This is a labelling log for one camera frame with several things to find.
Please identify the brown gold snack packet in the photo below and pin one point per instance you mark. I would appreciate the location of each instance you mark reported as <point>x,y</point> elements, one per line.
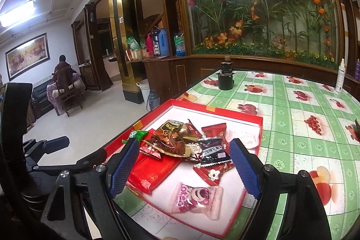
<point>168,144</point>

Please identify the green fruit print tablecloth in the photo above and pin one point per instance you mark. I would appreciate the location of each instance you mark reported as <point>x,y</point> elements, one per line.
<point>295,127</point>

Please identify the ceiling tube light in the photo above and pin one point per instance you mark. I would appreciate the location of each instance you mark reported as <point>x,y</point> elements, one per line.
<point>17,12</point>

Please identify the patterned glasses case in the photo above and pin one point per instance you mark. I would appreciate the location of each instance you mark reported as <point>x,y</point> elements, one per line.
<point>357,131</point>

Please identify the black sofa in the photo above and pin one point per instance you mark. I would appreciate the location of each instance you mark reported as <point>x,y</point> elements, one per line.
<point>40,102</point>

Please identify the gold pillar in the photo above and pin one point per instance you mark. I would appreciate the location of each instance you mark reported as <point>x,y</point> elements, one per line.
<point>125,32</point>

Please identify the red flower snack packet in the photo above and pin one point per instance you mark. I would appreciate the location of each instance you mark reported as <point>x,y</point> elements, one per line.
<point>149,150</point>
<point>215,174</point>

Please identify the white spray bottle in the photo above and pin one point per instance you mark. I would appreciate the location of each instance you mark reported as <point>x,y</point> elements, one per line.
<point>339,79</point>

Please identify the pink bear snack packet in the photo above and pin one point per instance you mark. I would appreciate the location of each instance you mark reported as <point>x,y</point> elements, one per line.
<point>197,200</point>

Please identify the small black container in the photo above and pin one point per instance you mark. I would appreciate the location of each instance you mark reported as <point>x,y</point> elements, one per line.
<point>225,66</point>

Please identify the clear plastic bag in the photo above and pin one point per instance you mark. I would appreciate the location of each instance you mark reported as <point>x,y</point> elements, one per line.
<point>179,44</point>

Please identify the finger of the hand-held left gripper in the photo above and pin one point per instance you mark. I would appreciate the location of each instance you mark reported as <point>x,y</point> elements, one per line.
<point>84,162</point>
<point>47,145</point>

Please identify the wooden sideboard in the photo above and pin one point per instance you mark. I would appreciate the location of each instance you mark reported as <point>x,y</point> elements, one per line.
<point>174,74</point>

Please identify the dark purple snack packet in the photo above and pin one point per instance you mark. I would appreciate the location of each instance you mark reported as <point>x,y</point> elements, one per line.
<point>213,151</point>

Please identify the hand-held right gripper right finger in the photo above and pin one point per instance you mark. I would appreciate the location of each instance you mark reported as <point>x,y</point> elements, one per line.
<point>244,169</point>

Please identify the large black container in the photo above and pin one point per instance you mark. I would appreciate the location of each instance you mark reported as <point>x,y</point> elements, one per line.
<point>225,82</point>

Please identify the plain red snack packet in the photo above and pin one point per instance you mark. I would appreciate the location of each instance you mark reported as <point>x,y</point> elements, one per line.
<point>213,130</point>

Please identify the wooden chair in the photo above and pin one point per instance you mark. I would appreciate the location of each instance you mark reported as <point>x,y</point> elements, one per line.
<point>71,99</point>

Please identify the red white patterned packet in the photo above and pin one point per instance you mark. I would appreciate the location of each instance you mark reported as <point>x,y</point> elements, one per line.
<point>194,151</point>

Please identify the framed wall painting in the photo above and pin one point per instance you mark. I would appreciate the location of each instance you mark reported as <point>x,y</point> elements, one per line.
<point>28,55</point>

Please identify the white bucket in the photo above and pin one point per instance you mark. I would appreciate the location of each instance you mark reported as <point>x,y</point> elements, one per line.
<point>144,91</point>

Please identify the green candy packet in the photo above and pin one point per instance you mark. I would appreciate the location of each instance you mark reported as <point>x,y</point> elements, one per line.
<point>136,135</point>

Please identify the dark red chocolate packet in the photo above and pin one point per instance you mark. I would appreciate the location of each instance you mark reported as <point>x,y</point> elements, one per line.
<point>194,129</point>

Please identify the green bag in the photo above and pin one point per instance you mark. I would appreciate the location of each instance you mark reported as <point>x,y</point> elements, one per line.
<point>133,43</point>

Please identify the glass flower display case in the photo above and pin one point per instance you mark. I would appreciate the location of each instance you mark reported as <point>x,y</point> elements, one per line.
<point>253,18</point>

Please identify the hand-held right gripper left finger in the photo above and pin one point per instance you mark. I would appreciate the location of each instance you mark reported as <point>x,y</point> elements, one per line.
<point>123,169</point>

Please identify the black thermos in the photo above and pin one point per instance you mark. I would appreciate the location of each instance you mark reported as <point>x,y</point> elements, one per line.
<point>155,43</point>

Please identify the grey kettle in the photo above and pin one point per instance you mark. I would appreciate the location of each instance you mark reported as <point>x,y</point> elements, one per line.
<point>153,100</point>

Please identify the red gift box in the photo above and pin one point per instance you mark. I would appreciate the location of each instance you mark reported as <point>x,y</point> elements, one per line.
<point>247,122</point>

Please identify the purple spray can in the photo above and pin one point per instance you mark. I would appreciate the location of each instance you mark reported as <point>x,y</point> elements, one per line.
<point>357,67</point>

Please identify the blue thermos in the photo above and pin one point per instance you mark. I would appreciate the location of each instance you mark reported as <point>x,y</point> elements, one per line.
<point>163,43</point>

